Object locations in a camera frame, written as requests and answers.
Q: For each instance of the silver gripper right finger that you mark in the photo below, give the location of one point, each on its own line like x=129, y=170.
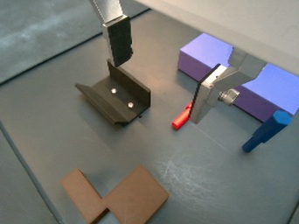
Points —
x=216, y=86

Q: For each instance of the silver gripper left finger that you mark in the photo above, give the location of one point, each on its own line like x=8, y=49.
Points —
x=116, y=30

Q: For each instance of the brown T-shaped block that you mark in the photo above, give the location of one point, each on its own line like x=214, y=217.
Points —
x=132, y=201

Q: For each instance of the black angle fixture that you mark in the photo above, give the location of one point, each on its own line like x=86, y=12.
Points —
x=120, y=97

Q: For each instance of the red cylindrical peg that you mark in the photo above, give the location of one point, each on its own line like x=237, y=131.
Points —
x=182, y=117

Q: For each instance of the purple base block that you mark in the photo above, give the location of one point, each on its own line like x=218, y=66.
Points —
x=270, y=92

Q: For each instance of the blue hexagonal peg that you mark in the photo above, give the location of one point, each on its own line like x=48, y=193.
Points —
x=268, y=129

